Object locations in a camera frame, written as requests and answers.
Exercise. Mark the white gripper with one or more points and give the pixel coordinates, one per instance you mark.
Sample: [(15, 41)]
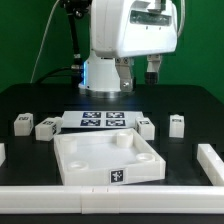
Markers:
[(127, 28)]

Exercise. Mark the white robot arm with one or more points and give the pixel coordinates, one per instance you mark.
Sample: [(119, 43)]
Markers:
[(101, 78)]

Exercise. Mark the white sheet with markers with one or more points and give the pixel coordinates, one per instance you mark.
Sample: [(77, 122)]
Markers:
[(100, 119)]

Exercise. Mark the white right fence rail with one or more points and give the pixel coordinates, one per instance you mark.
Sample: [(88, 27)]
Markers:
[(211, 163)]

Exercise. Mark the white fence rail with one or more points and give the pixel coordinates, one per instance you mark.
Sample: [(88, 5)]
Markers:
[(112, 199), (2, 153), (211, 163)]

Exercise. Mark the white front fence rail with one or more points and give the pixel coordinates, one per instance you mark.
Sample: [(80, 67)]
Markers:
[(112, 199)]

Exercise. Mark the white left fence rail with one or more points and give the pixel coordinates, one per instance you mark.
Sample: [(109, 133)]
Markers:
[(2, 153)]

